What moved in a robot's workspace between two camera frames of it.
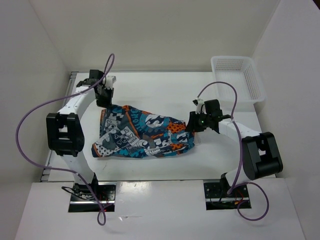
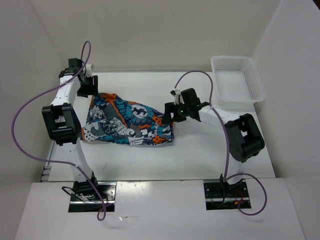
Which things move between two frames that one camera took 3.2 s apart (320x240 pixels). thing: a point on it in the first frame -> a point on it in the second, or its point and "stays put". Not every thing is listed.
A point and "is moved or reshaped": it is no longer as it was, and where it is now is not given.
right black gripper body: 199,121 -> 180,111
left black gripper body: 104,100 -> 87,88
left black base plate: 84,200 stays put
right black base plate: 216,197 stays put
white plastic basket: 243,73 stays put
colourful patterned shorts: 124,131 is moved or reshaped
